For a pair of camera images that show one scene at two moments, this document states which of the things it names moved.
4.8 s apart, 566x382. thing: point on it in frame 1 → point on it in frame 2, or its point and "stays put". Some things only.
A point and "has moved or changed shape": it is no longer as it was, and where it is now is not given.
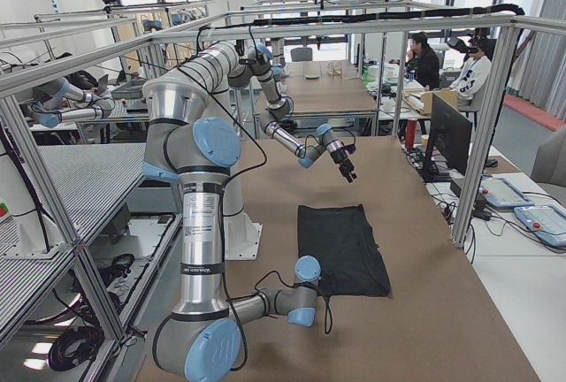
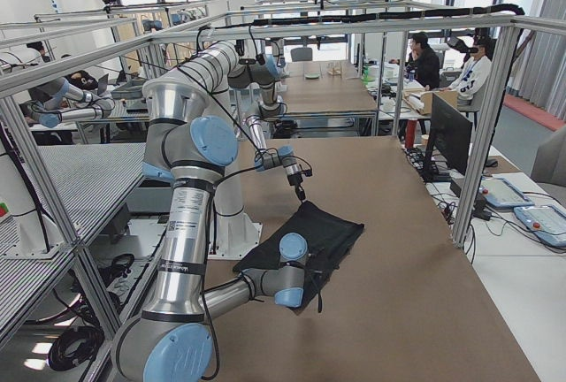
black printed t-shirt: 341,240 has moved or changed shape
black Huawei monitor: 450,140 stays put
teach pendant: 499,191 stays put
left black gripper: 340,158 → 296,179
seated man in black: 424,61 stays put
